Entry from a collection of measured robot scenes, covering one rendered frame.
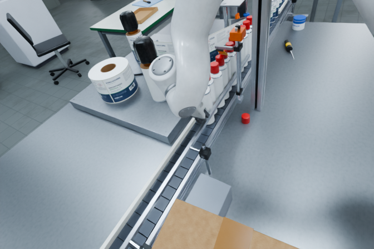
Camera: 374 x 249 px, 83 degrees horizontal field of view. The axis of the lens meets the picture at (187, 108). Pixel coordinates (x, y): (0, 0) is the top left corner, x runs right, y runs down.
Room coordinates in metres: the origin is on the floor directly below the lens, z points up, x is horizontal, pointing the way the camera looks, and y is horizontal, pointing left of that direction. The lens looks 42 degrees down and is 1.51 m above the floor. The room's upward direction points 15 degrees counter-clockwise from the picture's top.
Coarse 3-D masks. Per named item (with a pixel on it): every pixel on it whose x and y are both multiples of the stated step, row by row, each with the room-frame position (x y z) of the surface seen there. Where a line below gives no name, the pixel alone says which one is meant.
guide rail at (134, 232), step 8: (248, 56) 0.84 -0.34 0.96; (232, 80) 0.70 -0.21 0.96; (224, 96) 0.63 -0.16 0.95; (216, 104) 0.58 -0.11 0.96; (208, 120) 0.52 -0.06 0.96; (200, 128) 0.48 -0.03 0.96; (192, 144) 0.43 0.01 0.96; (184, 152) 0.40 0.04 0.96; (176, 168) 0.36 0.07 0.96; (168, 176) 0.34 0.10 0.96; (168, 184) 0.32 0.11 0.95; (160, 192) 0.29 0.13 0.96; (152, 200) 0.28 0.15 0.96; (152, 208) 0.26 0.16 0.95; (144, 216) 0.24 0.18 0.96; (136, 224) 0.23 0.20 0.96; (136, 232) 0.21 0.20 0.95; (128, 240) 0.20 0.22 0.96; (120, 248) 0.18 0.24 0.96
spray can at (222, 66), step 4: (216, 56) 0.71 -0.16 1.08; (220, 56) 0.70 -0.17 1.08; (216, 60) 0.70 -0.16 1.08; (220, 60) 0.69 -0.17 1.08; (220, 64) 0.69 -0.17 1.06; (224, 64) 0.70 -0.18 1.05; (220, 68) 0.68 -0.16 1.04; (224, 68) 0.68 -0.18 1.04; (224, 72) 0.68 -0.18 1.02; (224, 76) 0.68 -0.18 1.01; (224, 80) 0.68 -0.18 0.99; (224, 84) 0.68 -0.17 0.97; (224, 88) 0.68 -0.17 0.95; (228, 92) 0.69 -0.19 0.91; (228, 96) 0.69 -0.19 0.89; (224, 100) 0.68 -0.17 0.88
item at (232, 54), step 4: (228, 44) 0.77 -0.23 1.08; (232, 44) 0.77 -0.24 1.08; (228, 52) 0.77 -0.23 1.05; (232, 52) 0.77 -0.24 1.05; (228, 56) 0.76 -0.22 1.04; (232, 56) 0.76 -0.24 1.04; (232, 60) 0.76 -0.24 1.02; (232, 64) 0.76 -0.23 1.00; (232, 68) 0.76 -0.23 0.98; (236, 68) 0.77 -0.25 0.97; (232, 72) 0.76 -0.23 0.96; (232, 76) 0.76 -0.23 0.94; (236, 80) 0.76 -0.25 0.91; (232, 84) 0.76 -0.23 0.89; (236, 84) 0.76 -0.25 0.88
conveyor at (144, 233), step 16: (192, 128) 0.57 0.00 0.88; (208, 128) 0.55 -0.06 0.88; (176, 160) 0.44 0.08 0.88; (192, 160) 0.43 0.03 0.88; (160, 176) 0.40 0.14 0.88; (176, 176) 0.38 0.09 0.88; (144, 208) 0.30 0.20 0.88; (160, 208) 0.29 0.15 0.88; (128, 224) 0.27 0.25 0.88; (144, 224) 0.26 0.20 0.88; (144, 240) 0.21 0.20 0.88
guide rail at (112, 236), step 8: (192, 120) 0.58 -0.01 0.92; (184, 136) 0.52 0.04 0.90; (176, 144) 0.48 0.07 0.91; (168, 152) 0.46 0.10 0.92; (168, 160) 0.44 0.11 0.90; (160, 168) 0.40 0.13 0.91; (152, 176) 0.38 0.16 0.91; (152, 184) 0.36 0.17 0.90; (144, 192) 0.34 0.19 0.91; (136, 200) 0.32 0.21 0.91; (128, 208) 0.30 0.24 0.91; (128, 216) 0.28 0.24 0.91; (120, 224) 0.26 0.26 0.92; (112, 232) 0.24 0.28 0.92; (112, 240) 0.23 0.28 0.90; (104, 248) 0.21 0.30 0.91
